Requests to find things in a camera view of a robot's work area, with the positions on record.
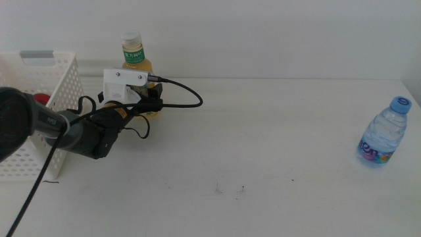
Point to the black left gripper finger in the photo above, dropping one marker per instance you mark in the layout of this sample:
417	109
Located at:
101	97
154	91

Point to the yellow tea bottle white cap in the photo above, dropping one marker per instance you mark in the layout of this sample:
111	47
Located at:
133	49

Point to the red drink can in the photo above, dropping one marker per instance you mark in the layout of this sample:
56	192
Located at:
42	99

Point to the clear water bottle blue cap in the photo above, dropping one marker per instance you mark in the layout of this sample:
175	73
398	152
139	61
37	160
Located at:
385	131

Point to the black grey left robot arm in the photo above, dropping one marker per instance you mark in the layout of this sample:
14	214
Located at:
16	121

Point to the white perforated plastic basket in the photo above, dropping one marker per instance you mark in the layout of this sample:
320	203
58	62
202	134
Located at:
70	82

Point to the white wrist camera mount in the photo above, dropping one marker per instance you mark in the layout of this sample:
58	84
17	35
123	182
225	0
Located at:
121	79

